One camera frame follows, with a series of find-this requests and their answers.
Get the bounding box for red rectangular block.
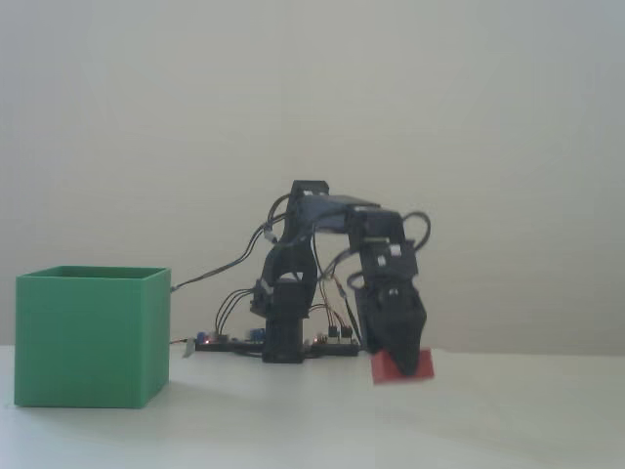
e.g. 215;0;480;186
369;347;437;386

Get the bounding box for coloured jumper wires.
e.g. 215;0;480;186
310;273;355;343

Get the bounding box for black looped base cable bundle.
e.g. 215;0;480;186
214;287;259;339

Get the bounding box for black looped wrist cable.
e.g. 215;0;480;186
402;210;434;251

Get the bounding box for green square plastic bin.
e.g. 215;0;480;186
13;265;172;409

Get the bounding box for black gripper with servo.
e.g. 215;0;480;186
346;237;430;379

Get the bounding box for black cable beside jumper board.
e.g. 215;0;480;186
336;282;365;343

